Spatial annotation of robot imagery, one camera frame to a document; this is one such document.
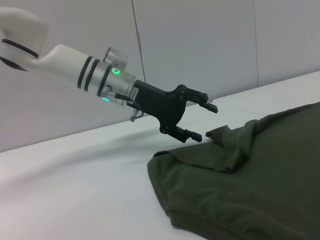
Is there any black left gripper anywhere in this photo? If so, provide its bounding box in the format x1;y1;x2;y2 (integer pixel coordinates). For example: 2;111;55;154
126;79;219;144

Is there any dark green t-shirt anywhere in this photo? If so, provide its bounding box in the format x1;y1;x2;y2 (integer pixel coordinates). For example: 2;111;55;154
146;101;320;240

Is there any left arm connector cable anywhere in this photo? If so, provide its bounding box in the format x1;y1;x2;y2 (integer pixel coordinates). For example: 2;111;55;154
101;84;145;123

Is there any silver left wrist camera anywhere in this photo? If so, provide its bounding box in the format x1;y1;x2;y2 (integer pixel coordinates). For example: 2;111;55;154
103;46;129;74

